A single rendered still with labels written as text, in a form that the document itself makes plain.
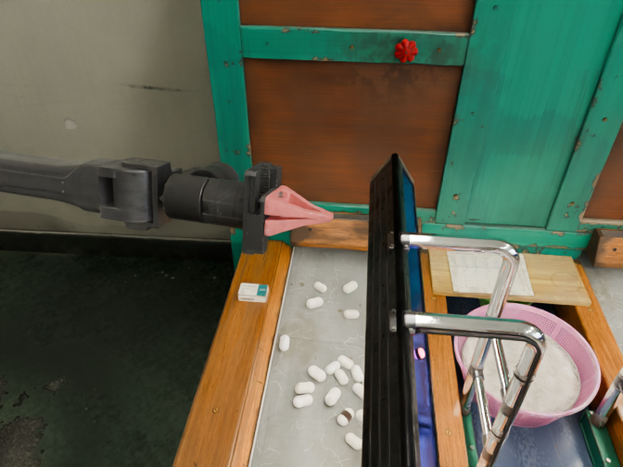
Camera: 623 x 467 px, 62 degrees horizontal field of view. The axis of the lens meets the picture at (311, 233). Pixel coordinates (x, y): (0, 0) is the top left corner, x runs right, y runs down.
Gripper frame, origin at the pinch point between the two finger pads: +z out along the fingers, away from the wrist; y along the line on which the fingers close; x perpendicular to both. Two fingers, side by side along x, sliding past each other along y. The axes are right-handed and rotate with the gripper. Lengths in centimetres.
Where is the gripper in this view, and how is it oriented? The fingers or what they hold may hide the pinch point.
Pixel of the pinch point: (325, 217)
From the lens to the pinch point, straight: 60.9
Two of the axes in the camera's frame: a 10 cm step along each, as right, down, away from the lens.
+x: -2.2, 3.1, -9.2
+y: -0.7, 9.4, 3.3
